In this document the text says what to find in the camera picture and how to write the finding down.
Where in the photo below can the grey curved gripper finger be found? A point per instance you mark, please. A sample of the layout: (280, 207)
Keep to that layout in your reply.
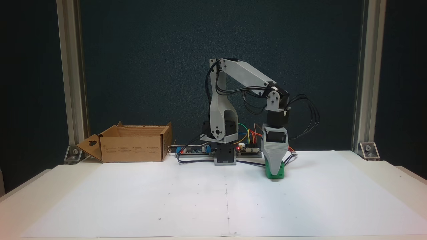
(275, 156)

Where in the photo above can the green die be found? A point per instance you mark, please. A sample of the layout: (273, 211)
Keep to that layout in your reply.
(268, 173)

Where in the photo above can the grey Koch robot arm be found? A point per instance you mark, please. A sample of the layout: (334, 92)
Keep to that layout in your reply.
(220, 106)

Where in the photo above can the blue circuit board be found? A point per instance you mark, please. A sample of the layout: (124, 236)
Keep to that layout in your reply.
(193, 152)

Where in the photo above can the brown cardboard box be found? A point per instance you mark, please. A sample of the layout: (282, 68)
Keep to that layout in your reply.
(133, 148)

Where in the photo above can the metal corner bracket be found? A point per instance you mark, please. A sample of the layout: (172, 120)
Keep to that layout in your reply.
(74, 154)
(368, 150)

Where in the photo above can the aluminium frame post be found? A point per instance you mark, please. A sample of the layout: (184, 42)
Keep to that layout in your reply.
(71, 83)
(368, 83)

